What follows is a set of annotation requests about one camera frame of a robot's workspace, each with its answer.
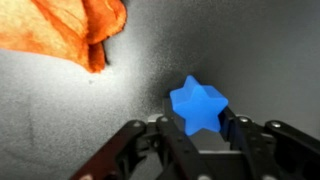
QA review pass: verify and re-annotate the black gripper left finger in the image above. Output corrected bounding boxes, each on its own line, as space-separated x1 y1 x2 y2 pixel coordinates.
69 98 214 180

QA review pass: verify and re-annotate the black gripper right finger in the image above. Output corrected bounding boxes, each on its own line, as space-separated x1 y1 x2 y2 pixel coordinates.
219 106 320 180

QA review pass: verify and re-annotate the blue star block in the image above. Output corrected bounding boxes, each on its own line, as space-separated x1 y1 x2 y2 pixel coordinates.
169 74 230 137

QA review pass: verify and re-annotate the orange cloth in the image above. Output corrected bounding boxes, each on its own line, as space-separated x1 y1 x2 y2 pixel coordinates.
0 0 128 74

